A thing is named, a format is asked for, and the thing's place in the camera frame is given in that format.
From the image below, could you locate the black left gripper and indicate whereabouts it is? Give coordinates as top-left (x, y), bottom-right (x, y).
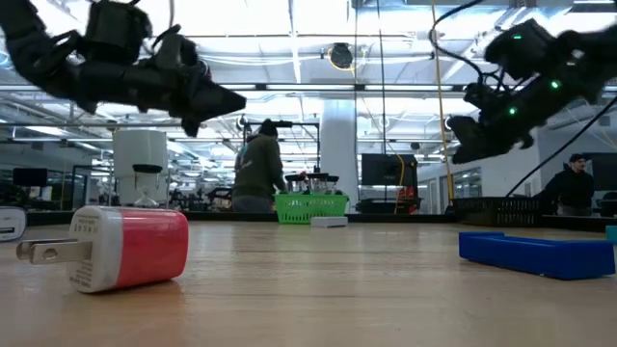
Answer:
top-left (71, 26), bottom-right (248, 139)

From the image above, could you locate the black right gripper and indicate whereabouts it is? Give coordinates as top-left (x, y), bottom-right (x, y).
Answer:
top-left (447, 70), bottom-right (576, 166)

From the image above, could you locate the blue digital timer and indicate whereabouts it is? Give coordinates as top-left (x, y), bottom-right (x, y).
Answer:
top-left (458, 230), bottom-right (617, 281)

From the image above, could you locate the white eraser block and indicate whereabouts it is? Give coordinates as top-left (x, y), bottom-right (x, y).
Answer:
top-left (309, 215), bottom-right (350, 229)

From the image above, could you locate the black plastic basket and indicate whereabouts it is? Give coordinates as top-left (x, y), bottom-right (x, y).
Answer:
top-left (451, 196), bottom-right (542, 227)

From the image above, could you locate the person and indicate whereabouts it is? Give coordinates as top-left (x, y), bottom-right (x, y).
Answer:
top-left (543, 152), bottom-right (597, 217)
top-left (232, 119), bottom-right (287, 214)

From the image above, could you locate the white building column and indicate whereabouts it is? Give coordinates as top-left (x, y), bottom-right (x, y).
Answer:
top-left (319, 98), bottom-right (361, 213)

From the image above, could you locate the green plastic basket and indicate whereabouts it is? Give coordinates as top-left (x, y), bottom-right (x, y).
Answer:
top-left (274, 192), bottom-right (350, 226)

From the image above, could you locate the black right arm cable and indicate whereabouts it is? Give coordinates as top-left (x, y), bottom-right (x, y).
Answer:
top-left (504, 94), bottom-right (617, 198)

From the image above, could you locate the black ceiling cable reel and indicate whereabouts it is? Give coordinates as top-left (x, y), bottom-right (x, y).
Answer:
top-left (328, 41), bottom-right (355, 70)

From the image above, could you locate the pink usb wall charger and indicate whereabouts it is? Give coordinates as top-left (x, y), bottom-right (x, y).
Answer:
top-left (15, 204), bottom-right (190, 294)

